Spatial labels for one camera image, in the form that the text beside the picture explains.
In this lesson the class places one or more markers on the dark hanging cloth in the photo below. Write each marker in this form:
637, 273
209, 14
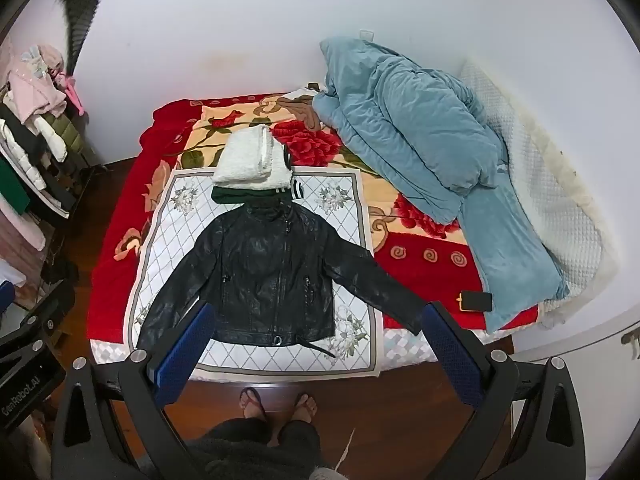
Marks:
85, 5

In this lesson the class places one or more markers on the black white striped garment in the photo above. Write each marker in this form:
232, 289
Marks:
298, 190

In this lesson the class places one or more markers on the red floral blanket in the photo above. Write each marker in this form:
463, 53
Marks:
125, 220

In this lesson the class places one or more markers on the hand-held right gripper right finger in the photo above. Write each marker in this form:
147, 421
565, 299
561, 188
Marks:
450, 355

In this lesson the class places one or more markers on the metal wall fixture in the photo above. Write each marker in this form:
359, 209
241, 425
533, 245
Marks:
632, 340

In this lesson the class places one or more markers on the black leather jacket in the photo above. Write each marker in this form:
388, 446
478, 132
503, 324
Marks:
250, 270

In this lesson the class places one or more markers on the white quilted bedspread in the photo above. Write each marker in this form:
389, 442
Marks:
550, 200

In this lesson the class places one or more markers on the blue duvet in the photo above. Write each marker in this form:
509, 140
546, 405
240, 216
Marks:
415, 125

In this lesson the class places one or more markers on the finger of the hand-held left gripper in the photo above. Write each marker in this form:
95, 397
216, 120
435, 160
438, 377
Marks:
47, 305

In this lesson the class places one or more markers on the black phone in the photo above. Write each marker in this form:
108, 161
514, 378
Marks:
476, 301

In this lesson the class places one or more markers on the olive puffer jacket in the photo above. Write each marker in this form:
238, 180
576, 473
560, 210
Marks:
65, 132

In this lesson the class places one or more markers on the person's left foot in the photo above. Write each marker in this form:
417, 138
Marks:
252, 402

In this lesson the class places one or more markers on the white fluffy folded garment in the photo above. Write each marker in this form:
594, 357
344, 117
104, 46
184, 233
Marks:
250, 160

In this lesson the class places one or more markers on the person's dark clothing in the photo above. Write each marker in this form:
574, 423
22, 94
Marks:
250, 450

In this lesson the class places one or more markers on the dark green folded garment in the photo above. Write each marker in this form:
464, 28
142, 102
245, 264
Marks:
230, 195

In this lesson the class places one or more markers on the person's right foot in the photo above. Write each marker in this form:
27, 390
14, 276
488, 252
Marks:
305, 406

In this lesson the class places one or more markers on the white puffer jacket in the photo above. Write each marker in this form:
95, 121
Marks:
20, 155

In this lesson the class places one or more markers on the pastel checked bedsheet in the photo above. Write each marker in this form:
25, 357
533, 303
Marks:
400, 345

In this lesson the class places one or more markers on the person's foot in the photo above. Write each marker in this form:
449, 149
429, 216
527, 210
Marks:
252, 402
305, 406

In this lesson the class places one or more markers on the white quilted floral mat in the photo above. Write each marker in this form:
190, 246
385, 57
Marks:
165, 240

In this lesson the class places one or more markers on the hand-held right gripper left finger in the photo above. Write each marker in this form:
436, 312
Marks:
184, 352

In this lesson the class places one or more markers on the clothes rack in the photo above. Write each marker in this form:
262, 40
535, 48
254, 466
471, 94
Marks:
60, 185

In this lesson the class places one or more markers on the grey fluffy cuff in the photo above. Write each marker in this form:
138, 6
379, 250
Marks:
325, 474

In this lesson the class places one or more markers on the green cloth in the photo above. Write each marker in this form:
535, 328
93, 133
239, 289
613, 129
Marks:
12, 190

